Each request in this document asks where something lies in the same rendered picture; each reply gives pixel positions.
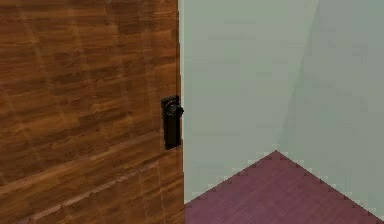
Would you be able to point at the brown wooden room door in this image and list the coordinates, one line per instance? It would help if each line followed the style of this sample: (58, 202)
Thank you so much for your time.
(83, 110)

